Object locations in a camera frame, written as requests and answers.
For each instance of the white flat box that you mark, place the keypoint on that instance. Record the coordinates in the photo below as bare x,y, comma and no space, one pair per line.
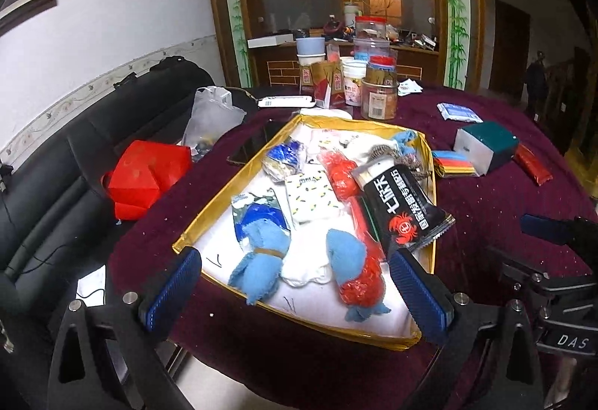
271,41

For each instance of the white knitted cloth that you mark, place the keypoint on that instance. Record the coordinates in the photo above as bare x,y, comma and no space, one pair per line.
306,265

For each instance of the blue and white tissue pack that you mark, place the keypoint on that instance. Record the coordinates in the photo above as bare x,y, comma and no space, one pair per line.
254,214

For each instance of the blue and gold tissue pack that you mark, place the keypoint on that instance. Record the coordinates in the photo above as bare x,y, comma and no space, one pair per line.
282,160

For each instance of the white lemon print pack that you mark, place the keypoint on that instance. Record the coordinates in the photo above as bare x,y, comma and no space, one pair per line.
310,197

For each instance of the blue towel with brown band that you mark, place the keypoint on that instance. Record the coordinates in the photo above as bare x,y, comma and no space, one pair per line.
261,260

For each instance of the red foil pack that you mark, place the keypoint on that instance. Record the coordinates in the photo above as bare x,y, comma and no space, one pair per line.
532,164

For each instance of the red mesh bundle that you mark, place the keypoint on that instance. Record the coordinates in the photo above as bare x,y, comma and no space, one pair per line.
338,176

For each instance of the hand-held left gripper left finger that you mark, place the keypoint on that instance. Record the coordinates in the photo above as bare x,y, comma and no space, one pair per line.
168,288

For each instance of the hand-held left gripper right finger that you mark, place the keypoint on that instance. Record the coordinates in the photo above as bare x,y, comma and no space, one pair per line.
418,293

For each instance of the black leather sofa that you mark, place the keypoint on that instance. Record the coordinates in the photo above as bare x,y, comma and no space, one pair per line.
70,176

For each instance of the black snack bag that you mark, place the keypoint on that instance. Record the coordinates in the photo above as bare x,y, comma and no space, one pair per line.
397,209

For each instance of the blue red yellow cloth pack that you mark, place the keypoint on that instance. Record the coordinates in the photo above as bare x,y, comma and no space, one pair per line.
453,163

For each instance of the blue and white cup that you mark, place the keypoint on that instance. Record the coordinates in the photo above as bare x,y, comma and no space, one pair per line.
310,50

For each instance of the jar with red-blue lid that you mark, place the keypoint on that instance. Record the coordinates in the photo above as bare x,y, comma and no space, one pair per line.
382,69

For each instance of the brown bristly scrubber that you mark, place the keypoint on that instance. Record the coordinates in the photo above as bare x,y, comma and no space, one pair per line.
411,162

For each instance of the clear plastic bag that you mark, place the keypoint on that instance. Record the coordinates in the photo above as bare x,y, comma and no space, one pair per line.
210,115

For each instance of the white paper sheet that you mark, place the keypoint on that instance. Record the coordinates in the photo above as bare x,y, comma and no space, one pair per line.
91,284

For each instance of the white paper leaflets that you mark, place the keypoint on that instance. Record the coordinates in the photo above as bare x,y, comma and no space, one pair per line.
410,86

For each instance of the clear jar with red lid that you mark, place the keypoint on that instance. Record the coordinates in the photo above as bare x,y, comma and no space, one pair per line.
371,34

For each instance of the white printed cup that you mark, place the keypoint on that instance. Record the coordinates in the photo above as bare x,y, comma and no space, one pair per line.
352,83

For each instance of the gold-rimmed white tray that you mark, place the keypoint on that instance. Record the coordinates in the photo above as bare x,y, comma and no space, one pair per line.
224,251

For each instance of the teal tissue pack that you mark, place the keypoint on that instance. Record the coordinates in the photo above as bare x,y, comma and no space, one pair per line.
490,143

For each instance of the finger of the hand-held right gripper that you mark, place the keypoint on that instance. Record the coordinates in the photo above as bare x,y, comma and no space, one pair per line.
546,228

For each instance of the blue and white wipes pack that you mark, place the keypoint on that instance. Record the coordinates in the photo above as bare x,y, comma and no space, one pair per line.
460,112

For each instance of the white remote control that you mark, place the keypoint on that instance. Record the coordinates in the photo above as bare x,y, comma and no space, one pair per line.
285,102

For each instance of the blue towel with red wrap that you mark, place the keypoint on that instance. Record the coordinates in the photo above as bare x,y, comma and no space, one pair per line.
355,270

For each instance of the wooden cabinet counter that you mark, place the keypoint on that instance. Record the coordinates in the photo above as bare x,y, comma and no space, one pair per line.
280,69

